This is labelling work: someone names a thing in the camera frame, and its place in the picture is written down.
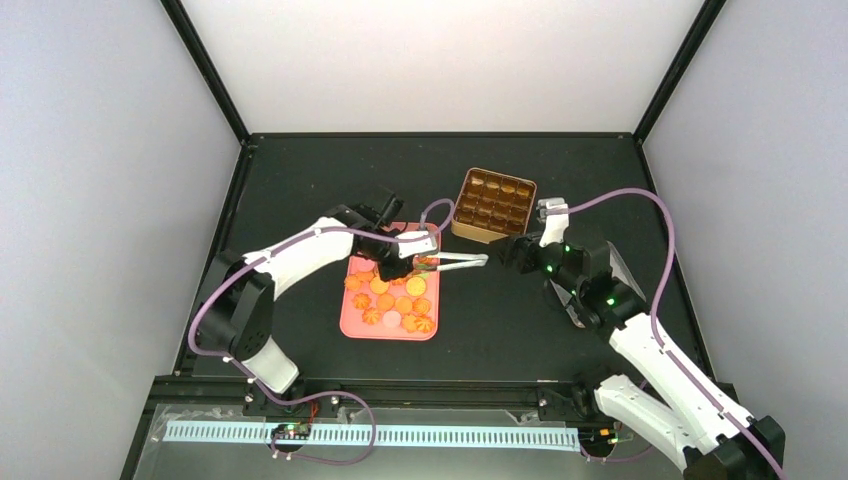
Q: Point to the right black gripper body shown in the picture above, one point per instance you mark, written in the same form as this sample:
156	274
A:
524	262

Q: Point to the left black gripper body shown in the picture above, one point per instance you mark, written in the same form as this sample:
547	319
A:
386	270

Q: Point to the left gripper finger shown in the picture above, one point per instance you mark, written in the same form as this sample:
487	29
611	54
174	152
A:
458	265
461	256

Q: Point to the gold cookie tin box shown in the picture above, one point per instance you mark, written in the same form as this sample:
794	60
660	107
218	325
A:
491	206

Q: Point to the pink plastic tray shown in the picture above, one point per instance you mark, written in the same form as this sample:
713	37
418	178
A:
405	309

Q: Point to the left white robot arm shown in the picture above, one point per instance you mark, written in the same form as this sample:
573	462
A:
234	318

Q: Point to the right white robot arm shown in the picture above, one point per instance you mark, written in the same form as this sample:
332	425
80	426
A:
687	417

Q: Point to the large round sugar cookie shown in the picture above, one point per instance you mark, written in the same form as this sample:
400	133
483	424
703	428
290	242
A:
416	286

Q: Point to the pink round cookie lower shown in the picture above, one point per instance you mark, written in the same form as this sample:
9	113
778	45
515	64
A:
391	319

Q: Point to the orange swirl cookie bottom left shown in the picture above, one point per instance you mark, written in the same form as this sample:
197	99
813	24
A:
372	316

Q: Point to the orange swirl cookie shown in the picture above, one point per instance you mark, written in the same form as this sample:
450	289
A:
424	324
372	316

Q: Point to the orange swirl cookie bottom right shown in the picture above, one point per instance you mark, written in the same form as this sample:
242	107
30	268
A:
424	324

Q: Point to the right circuit board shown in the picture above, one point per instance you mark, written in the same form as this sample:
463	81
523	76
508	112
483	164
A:
609	436

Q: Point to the circuit board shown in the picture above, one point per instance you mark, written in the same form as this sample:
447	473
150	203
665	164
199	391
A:
291	432
609	436

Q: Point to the left circuit board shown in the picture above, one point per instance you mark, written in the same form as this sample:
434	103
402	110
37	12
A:
291	432

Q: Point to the clear plastic sheet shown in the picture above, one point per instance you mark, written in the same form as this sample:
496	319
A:
176	460

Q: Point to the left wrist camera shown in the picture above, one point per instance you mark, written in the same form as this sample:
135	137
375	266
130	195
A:
416	243

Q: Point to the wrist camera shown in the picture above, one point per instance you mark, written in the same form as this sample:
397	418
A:
553	214
416	243

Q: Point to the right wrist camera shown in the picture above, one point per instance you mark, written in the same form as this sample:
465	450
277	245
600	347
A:
553	214

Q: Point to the white slotted cable rail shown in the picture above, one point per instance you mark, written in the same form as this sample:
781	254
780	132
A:
436	436

